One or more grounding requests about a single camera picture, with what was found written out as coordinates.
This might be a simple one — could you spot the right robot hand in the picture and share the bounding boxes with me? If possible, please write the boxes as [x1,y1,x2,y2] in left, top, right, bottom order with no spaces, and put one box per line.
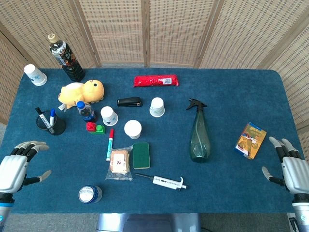
[262,136,309,195]

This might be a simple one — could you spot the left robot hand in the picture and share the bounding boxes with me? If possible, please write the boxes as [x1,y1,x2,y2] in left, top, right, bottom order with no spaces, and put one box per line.
[0,141,52,195]

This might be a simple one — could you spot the green spray bottle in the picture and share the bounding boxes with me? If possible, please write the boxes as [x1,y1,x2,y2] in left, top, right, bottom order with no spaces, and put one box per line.
[185,98,211,163]

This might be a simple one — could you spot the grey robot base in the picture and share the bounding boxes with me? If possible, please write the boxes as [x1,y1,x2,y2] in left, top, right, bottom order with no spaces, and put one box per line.
[96,213,201,232]

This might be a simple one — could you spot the small Pepsi bottle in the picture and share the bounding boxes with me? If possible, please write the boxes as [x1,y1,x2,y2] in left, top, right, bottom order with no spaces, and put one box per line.
[76,101,98,123]

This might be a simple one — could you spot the dark tea bottle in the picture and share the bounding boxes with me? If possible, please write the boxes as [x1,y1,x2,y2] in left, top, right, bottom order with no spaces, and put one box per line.
[47,33,85,82]

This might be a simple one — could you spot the orange blue snack box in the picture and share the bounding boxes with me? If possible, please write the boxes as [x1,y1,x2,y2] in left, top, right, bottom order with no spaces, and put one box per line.
[233,122,267,160]

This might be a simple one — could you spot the black cap marker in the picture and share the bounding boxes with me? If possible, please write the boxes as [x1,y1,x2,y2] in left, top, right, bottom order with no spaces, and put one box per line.
[35,107,55,134]

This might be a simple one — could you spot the black mesh pen holder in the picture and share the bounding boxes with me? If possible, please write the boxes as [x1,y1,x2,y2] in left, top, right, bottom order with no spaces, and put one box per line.
[36,110,67,136]

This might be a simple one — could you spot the blue cap marker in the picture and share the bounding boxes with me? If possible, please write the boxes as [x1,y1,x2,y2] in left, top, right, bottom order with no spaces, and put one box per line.
[49,108,56,129]

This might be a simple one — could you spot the blue table cloth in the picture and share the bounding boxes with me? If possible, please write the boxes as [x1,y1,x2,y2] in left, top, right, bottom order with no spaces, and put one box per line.
[0,68,309,214]

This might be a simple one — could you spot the red toy block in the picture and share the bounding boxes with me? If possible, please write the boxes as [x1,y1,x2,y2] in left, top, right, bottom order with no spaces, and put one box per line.
[85,121,97,133]

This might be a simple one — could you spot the paper cup blue print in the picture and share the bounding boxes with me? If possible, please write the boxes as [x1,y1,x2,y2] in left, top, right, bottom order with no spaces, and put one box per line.
[23,64,48,87]

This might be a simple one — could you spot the green toy block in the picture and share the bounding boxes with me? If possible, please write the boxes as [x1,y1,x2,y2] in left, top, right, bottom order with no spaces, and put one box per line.
[90,124,106,135]

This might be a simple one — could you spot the red cap green marker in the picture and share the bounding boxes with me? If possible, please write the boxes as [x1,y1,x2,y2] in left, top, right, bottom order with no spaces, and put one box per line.
[106,129,114,162]

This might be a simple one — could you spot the yellow plush toy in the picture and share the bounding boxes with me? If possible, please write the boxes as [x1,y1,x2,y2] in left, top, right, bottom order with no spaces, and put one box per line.
[57,79,106,112]

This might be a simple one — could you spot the bagged cookies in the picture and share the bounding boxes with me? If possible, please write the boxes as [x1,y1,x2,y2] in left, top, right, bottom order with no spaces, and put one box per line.
[105,145,134,181]

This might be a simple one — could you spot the paper cup blue flower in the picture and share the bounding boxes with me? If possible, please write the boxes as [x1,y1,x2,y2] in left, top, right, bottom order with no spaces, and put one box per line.
[100,106,119,127]

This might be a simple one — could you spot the paper cup green text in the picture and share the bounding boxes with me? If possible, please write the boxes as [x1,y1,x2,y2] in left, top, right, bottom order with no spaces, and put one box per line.
[124,119,142,140]

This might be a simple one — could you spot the white pipette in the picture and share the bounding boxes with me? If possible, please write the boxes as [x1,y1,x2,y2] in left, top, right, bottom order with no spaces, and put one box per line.
[134,173,189,192]

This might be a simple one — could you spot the green yellow sponge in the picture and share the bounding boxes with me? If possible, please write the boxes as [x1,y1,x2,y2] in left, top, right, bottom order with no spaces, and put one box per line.
[132,142,151,170]

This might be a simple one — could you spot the black stapler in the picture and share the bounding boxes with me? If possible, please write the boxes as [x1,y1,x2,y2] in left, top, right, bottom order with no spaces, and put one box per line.
[116,97,143,108]

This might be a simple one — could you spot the paper cup green flowers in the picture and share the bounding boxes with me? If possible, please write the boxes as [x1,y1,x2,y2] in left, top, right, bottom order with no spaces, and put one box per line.
[149,97,166,118]

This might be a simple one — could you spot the red snack package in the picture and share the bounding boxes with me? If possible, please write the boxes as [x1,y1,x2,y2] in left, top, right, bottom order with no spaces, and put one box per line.
[133,74,181,88]

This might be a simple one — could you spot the woven folding screen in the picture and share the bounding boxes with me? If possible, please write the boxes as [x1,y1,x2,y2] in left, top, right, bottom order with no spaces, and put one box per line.
[0,0,309,160]

